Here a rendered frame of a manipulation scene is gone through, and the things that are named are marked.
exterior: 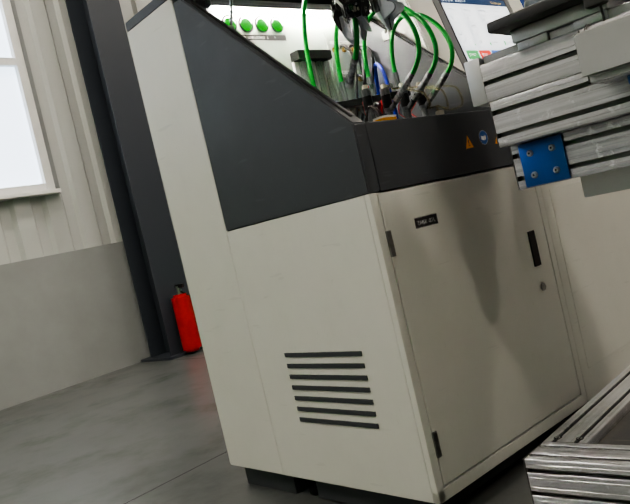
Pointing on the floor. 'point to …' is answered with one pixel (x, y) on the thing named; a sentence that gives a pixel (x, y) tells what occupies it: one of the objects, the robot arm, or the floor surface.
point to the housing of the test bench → (205, 247)
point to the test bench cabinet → (353, 359)
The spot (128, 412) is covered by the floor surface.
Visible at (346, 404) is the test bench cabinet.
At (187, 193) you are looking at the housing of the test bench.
